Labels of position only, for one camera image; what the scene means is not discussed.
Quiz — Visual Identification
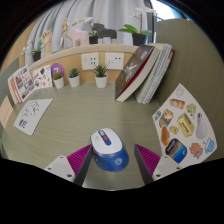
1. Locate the red-edged photo magazine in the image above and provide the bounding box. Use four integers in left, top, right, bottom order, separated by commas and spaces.
9, 65, 37, 104

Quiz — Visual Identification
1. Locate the wooden mannequin figure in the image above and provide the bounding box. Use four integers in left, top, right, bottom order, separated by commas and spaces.
59, 18, 72, 48

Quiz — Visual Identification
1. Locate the black cover book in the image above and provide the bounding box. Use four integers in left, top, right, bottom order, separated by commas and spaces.
114, 44, 156, 103

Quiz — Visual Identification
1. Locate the beige card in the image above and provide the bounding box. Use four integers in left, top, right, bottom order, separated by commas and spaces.
0, 95, 14, 129

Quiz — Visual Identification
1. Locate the black horse figure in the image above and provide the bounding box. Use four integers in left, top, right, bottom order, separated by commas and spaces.
92, 22, 118, 44

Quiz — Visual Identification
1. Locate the white mouse pad with drawing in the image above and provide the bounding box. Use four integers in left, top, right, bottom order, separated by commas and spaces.
13, 98, 54, 136

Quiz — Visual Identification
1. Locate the white sticker sheet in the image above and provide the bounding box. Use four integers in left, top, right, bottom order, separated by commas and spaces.
32, 64, 54, 89

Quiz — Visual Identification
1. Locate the white orchid in black pot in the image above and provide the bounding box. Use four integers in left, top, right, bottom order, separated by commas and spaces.
71, 16, 100, 45

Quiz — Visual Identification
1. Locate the blue and white computer mouse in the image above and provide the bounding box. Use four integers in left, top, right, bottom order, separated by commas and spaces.
90, 127, 130, 172

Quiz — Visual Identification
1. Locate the small white orchid black pot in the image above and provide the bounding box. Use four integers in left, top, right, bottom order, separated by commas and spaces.
21, 39, 46, 63

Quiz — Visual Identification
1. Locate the food picture card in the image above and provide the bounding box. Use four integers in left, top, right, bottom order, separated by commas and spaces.
152, 83, 218, 168

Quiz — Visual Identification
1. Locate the window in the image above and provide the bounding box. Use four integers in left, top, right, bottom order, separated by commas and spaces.
149, 0, 188, 23

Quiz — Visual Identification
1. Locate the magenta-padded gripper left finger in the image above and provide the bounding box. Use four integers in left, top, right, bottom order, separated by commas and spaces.
43, 143, 95, 187

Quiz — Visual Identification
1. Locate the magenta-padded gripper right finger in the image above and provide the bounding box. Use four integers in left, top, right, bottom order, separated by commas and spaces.
134, 143, 184, 186

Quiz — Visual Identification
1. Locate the green desk partition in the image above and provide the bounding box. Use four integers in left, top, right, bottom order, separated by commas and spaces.
0, 56, 21, 101
154, 18, 224, 161

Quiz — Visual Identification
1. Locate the white wall socket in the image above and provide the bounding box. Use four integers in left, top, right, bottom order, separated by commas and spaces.
104, 52, 125, 71
80, 52, 100, 71

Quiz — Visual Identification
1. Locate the small plant in white pot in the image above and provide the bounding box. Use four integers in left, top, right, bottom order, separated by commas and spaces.
68, 67, 81, 89
52, 71, 65, 90
92, 63, 109, 89

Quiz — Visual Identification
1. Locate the pink horse figure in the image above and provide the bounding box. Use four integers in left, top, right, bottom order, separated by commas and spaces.
69, 28, 90, 48

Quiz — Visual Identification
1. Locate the grey curtain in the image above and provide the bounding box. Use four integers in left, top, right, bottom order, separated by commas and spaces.
24, 0, 156, 58

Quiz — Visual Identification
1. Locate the wooden desk ledge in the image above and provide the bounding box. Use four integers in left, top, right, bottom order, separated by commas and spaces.
24, 43, 158, 71

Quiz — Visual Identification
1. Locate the grey striped book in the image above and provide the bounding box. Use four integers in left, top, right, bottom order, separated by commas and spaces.
142, 44, 176, 105

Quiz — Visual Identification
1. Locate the large white orchid black pot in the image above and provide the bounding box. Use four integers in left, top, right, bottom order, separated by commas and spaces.
118, 4, 158, 47

